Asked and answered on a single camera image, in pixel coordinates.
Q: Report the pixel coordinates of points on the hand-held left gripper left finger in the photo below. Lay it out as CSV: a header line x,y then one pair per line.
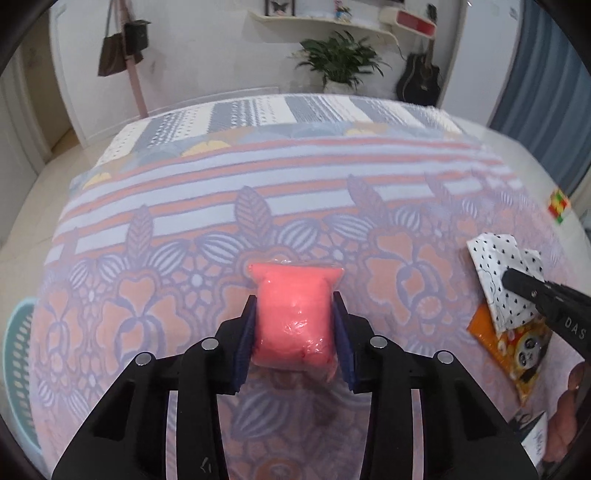
x,y
244,350

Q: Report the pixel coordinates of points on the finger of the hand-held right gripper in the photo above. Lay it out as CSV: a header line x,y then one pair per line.
x,y
521,286

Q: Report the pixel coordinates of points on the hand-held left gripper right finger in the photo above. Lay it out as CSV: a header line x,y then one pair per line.
x,y
344,346

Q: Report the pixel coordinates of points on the polka dot tissue packet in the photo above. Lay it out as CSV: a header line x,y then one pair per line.
x,y
489,263

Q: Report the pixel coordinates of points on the pink plastic packet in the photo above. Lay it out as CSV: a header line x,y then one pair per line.
x,y
291,318

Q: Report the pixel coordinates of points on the teal plastic basket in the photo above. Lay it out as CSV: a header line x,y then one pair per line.
x,y
21,360

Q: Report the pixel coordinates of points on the person's right hand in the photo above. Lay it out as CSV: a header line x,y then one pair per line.
x,y
565,415

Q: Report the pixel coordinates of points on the orange panda snack packet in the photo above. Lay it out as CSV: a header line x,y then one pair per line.
x,y
517,355

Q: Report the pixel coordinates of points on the colourful puzzle cube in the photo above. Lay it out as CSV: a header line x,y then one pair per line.
x,y
559,205

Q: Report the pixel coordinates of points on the pink floral patterned blanket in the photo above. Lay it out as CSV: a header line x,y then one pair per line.
x,y
184,230

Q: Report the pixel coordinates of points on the blue curtain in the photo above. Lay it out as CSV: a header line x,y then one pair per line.
x,y
545,92

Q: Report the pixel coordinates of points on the black guitar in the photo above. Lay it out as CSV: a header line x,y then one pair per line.
x,y
418,83

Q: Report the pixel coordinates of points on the white cabinet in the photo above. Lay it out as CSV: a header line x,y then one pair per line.
x,y
480,55

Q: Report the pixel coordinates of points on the white grey patterned cloth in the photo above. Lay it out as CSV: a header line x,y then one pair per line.
x,y
277,108

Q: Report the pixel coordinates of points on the pink coat rack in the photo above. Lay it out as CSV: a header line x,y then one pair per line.
x,y
136,87

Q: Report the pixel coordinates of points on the green potted plant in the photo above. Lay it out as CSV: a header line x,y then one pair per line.
x,y
341,60

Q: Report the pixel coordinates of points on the red white box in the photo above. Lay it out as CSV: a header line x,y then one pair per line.
x,y
411,21

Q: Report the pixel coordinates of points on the brown hanging bag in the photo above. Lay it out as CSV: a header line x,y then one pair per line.
x,y
111,57

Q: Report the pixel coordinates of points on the white curved lower shelf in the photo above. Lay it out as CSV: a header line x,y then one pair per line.
x,y
295,21

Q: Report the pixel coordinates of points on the small flower figurine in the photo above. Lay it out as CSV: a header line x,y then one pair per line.
x,y
342,10

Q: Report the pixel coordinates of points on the black hanging bag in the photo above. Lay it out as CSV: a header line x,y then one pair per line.
x,y
137,39

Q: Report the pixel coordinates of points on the framed butterfly picture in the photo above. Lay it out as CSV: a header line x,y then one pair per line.
x,y
280,7

